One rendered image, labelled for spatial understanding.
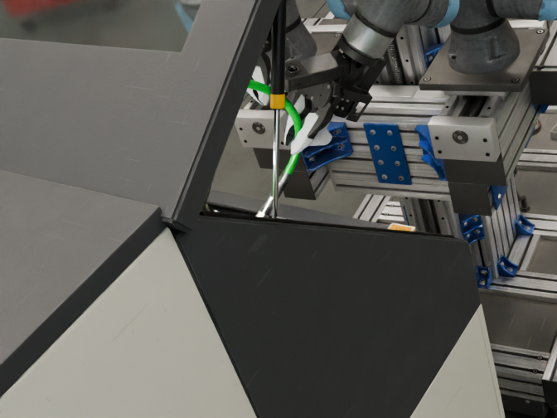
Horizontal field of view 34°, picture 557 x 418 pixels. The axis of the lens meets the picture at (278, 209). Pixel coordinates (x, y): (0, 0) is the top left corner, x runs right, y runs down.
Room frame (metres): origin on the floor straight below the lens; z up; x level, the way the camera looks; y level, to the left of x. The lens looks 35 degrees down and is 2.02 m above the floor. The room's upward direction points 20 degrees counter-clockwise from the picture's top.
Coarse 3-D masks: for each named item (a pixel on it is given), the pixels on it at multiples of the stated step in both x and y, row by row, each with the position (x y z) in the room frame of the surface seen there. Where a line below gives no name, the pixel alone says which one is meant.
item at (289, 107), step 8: (256, 88) 1.27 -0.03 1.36; (264, 88) 1.27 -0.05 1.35; (288, 104) 1.28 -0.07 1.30; (288, 112) 1.29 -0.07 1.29; (296, 112) 1.29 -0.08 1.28; (296, 120) 1.29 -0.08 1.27; (296, 128) 1.29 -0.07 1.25; (296, 136) 1.29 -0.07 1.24; (296, 160) 1.28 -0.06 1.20; (288, 168) 1.27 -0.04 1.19
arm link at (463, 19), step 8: (464, 0) 1.62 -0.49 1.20; (472, 0) 1.60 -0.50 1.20; (480, 0) 1.59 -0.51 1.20; (488, 0) 1.58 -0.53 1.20; (464, 8) 1.62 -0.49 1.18; (472, 8) 1.61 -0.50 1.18; (480, 8) 1.59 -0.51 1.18; (488, 8) 1.58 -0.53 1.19; (456, 16) 1.64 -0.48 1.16; (464, 16) 1.62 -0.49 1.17; (472, 16) 1.61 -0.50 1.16; (480, 16) 1.61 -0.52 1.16; (488, 16) 1.60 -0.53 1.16; (496, 16) 1.58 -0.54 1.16; (456, 24) 1.64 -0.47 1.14; (464, 24) 1.62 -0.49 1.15; (472, 24) 1.61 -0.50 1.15; (480, 24) 1.61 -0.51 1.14; (488, 24) 1.61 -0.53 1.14
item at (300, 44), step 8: (296, 24) 1.94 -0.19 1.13; (288, 32) 1.92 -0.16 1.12; (296, 32) 1.93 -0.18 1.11; (304, 32) 1.95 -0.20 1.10; (288, 40) 1.92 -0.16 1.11; (296, 40) 1.92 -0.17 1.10; (304, 40) 1.93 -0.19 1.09; (312, 40) 1.96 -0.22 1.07; (288, 48) 1.92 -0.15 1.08; (296, 48) 1.92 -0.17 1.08; (304, 48) 1.92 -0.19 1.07; (312, 48) 1.94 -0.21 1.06; (288, 56) 1.92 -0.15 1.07; (296, 56) 1.91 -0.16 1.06; (304, 56) 1.91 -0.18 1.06
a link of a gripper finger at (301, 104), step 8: (304, 96) 1.31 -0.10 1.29; (296, 104) 1.31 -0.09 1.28; (304, 104) 1.30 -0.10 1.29; (312, 104) 1.31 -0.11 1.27; (304, 112) 1.29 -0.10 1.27; (312, 112) 1.31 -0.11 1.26; (288, 120) 1.31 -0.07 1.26; (304, 120) 1.31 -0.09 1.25; (288, 128) 1.30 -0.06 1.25; (288, 136) 1.30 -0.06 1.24
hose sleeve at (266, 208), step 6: (282, 174) 1.27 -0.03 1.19; (288, 174) 1.27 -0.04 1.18; (282, 180) 1.26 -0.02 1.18; (288, 180) 1.27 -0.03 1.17; (282, 186) 1.26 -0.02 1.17; (270, 192) 1.26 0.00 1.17; (270, 198) 1.25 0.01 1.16; (264, 204) 1.25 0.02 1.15; (270, 204) 1.25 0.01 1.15; (264, 210) 1.25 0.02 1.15; (270, 210) 1.25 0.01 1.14
